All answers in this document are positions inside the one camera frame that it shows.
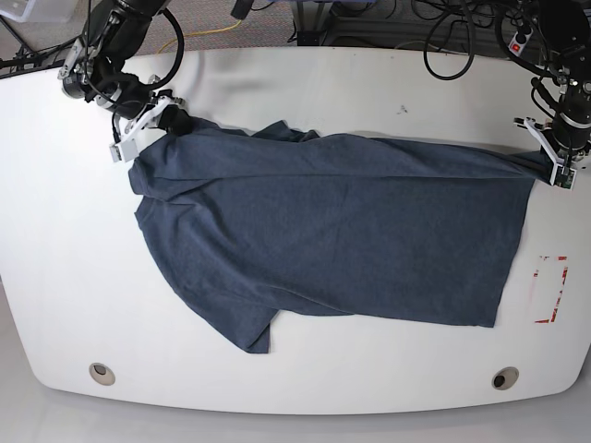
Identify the black tripod stand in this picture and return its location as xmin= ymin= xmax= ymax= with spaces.
xmin=1 ymin=17 xmax=77 ymax=79

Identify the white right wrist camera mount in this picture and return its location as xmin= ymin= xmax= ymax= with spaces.
xmin=109 ymin=90 xmax=186 ymax=162

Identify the right table cable grommet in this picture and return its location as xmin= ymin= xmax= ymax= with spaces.
xmin=491 ymin=366 xmax=519 ymax=390

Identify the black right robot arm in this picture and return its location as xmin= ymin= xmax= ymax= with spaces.
xmin=58 ymin=1 xmax=193 ymax=139

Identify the red tape rectangle marking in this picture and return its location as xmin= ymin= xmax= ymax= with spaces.
xmin=528 ymin=256 xmax=569 ymax=324

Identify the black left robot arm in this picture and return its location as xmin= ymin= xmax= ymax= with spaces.
xmin=537 ymin=1 xmax=590 ymax=156

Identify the white power strip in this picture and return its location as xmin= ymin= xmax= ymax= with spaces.
xmin=507 ymin=18 xmax=534 ymax=57

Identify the clear plastic storage box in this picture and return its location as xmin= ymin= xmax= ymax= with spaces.
xmin=0 ymin=0 xmax=78 ymax=23

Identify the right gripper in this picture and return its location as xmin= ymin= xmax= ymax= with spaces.
xmin=87 ymin=72 xmax=193 ymax=135

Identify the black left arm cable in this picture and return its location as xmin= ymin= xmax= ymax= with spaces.
xmin=423 ymin=0 xmax=481 ymax=82

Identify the dark blue T-shirt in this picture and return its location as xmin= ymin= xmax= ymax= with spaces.
xmin=128 ymin=119 xmax=548 ymax=353

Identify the left table cable grommet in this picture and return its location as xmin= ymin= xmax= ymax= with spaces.
xmin=89 ymin=363 xmax=115 ymax=386

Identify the table cable grommet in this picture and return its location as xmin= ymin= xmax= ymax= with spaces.
xmin=89 ymin=363 xmax=115 ymax=386
xmin=491 ymin=366 xmax=519 ymax=390

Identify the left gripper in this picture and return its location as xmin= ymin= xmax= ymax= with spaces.
xmin=550 ymin=110 xmax=590 ymax=160

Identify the black box under table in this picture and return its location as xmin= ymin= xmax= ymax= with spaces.
xmin=295 ymin=30 xmax=332 ymax=47

